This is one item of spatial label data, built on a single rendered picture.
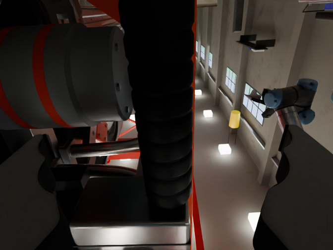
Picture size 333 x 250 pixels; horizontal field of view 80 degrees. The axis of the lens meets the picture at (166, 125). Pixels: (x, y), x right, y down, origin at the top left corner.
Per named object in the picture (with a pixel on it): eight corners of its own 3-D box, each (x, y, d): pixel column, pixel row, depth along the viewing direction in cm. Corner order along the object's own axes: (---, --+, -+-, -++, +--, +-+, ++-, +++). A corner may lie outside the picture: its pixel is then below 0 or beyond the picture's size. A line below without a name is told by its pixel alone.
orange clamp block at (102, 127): (68, 140, 54) (83, 145, 63) (97, 139, 54) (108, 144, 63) (71, 115, 56) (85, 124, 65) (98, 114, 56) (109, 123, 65)
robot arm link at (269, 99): (296, 210, 80) (257, 95, 89) (318, 202, 82) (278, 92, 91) (322, 216, 68) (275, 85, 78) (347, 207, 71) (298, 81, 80)
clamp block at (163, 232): (62, 226, 14) (82, 265, 17) (191, 224, 14) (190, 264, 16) (87, 175, 19) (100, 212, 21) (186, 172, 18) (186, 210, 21)
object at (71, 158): (56, 147, 36) (72, 188, 42) (162, 143, 36) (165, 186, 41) (89, 106, 52) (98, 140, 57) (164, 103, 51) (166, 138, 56)
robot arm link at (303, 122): (319, 107, 86) (313, 125, 90) (298, 98, 95) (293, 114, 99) (305, 110, 84) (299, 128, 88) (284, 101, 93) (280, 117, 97)
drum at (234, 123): (239, 109, 887) (237, 123, 923) (229, 109, 887) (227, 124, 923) (243, 114, 847) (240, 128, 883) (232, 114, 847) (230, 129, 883)
